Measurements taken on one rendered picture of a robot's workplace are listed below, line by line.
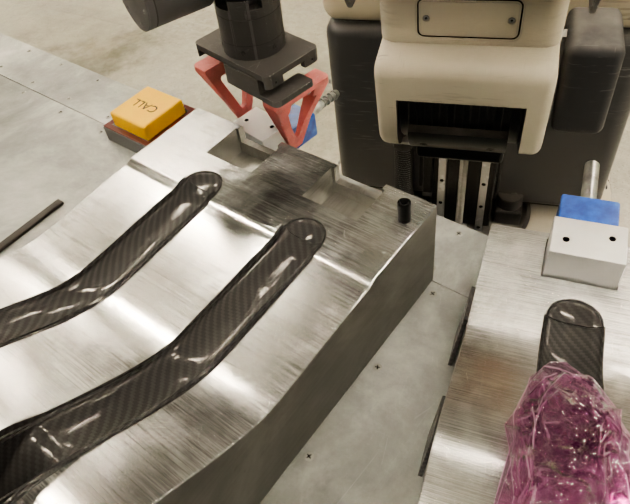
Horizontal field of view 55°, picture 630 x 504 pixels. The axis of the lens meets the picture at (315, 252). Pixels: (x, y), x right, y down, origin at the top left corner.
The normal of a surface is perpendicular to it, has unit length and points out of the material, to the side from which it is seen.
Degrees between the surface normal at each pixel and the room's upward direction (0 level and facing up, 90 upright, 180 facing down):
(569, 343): 2
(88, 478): 24
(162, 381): 20
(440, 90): 98
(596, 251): 0
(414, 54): 8
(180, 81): 0
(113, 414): 28
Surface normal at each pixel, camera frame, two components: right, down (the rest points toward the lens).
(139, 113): -0.11, -0.65
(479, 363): 0.04, -0.90
